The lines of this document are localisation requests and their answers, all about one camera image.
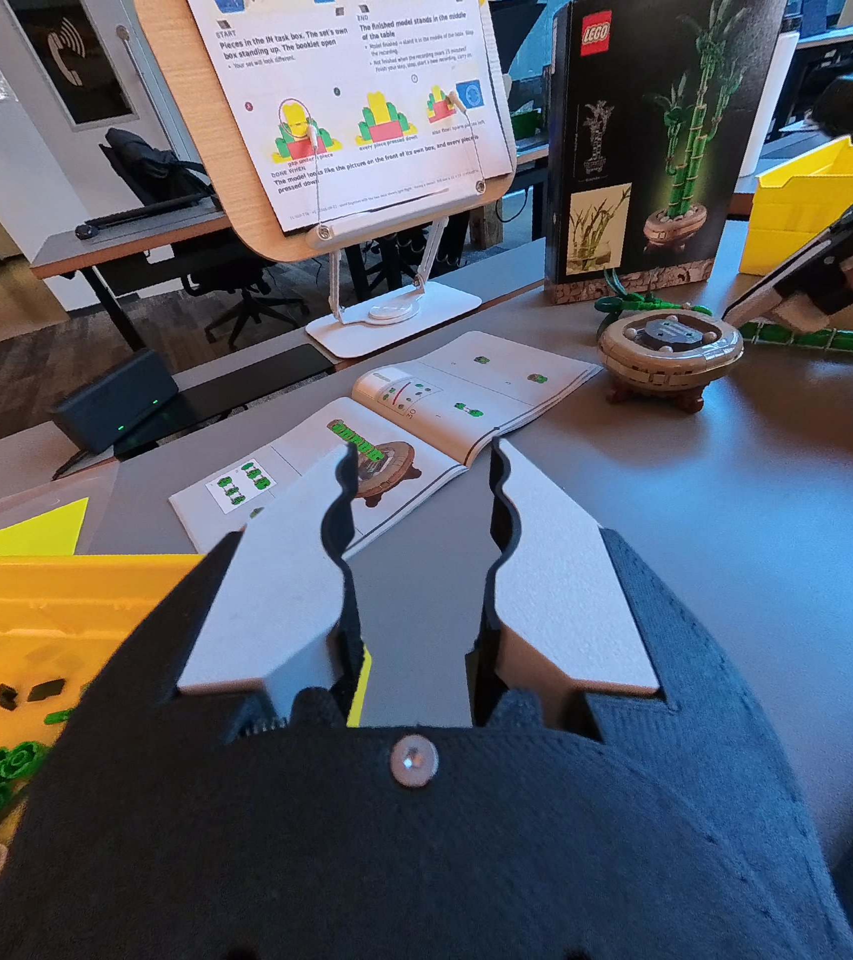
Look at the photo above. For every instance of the white paper roll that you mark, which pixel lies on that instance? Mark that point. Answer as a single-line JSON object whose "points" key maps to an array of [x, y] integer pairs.
{"points": [[771, 97]]}

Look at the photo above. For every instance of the open building booklet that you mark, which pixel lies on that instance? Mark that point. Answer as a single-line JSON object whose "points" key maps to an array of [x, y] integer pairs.
{"points": [[426, 390]]}

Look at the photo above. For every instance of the yellow plastic bin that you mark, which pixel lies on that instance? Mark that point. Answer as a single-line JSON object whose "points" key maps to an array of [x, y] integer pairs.
{"points": [[59, 600], [794, 217]]}

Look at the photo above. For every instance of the grey background desk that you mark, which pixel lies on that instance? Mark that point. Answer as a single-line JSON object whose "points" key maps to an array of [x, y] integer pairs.
{"points": [[96, 247]]}

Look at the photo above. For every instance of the black office chair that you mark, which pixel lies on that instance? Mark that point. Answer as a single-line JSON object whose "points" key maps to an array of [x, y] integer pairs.
{"points": [[149, 172]]}

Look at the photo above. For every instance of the white sheet with yellow patch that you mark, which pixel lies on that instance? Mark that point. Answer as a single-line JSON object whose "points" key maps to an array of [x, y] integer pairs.
{"points": [[36, 529]]}

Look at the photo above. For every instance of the dark phone sign panel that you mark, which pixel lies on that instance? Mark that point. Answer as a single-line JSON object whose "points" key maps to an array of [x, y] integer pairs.
{"points": [[74, 52]]}

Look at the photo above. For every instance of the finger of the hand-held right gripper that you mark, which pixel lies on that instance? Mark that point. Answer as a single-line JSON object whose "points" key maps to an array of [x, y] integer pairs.
{"points": [[786, 274]]}

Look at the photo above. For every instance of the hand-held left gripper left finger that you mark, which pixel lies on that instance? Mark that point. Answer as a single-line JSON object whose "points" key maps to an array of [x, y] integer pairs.
{"points": [[261, 607]]}

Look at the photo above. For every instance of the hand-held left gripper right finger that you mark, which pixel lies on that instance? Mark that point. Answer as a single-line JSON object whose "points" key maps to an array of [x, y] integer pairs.
{"points": [[569, 607]]}

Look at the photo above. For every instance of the tan toy pot base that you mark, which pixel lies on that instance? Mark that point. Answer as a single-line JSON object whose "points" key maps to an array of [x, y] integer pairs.
{"points": [[666, 360]]}

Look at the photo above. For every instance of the dark box with green light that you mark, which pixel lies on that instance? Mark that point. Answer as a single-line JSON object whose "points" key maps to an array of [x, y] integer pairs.
{"points": [[111, 397]]}

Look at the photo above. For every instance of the instruction sheet on wooden stand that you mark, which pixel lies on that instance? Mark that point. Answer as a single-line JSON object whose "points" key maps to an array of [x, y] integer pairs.
{"points": [[216, 150]]}

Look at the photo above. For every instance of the black toy set box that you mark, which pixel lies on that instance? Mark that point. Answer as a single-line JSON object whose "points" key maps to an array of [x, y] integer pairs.
{"points": [[621, 150]]}

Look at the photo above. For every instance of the green toy bamboo stalk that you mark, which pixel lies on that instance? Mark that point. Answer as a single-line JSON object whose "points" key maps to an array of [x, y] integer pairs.
{"points": [[809, 337]]}

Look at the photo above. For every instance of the black toy piece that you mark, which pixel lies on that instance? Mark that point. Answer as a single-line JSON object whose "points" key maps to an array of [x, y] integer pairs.
{"points": [[6, 697], [48, 690]]}

